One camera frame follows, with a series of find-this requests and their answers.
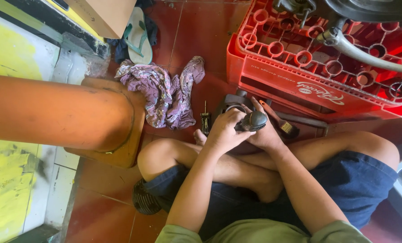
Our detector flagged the person's left hand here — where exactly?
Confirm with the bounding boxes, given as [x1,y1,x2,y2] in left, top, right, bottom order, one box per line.
[205,108,256,154]

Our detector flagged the person's right hand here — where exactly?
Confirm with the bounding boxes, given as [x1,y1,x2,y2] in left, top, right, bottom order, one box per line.
[240,96,285,152]

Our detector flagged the black machine part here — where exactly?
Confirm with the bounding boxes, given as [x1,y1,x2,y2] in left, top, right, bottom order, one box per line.
[216,89,272,119]

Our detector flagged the red plastic bottle crate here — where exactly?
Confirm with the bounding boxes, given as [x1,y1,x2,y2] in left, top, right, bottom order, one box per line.
[226,0,402,124]

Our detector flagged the small black hand tool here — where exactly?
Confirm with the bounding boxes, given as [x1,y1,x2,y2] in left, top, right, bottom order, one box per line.
[201,101,212,136]

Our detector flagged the purple patterned cloth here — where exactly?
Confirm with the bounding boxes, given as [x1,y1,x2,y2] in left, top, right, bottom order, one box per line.
[115,56,206,131]

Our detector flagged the person's right leg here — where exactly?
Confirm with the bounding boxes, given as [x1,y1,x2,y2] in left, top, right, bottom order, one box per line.
[193,128,400,171]

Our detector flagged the person's leg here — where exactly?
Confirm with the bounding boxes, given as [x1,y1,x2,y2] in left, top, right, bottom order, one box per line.
[137,138,285,203]
[193,128,400,171]

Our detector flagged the person's left leg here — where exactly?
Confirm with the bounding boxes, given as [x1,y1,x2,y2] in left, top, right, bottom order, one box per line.
[137,138,285,203]

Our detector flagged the chrome metal pipe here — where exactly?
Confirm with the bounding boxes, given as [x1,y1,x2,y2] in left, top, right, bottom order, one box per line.
[316,27,402,75]

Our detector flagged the green shirt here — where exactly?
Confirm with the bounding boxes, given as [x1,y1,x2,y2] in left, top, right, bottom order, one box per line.
[155,219,373,243]

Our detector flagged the dark blue denim shorts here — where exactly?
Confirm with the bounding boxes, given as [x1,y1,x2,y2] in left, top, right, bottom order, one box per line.
[143,150,398,242]

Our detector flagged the green flip-flop sandal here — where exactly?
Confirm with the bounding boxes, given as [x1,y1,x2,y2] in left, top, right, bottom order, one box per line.
[123,7,154,65]

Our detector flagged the dark blue cloth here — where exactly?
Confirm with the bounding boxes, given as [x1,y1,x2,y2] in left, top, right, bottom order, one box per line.
[106,0,158,65]

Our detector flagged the black slatted round cover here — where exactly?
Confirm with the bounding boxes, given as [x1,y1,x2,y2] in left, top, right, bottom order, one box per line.
[132,178,163,216]

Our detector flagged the black tyre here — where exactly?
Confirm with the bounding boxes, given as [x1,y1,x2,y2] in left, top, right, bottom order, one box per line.
[324,0,402,23]

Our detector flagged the brown cardboard box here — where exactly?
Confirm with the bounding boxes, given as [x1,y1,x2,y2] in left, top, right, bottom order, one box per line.
[64,0,137,40]

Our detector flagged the clear plastic bag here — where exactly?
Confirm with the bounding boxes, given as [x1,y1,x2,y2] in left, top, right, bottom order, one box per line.
[52,47,111,86]

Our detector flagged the orange round column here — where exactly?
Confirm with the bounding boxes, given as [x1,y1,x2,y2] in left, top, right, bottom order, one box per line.
[0,74,147,169]

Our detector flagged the yellow edged black board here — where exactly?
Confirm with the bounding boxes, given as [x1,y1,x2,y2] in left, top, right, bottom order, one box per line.
[0,0,110,60]

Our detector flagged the wooden handled paint brush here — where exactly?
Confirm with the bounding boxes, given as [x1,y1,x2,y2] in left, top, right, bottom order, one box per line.
[258,99,300,139]

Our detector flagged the grey metal bracket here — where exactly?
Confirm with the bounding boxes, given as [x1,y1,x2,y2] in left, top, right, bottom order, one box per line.
[272,0,317,29]

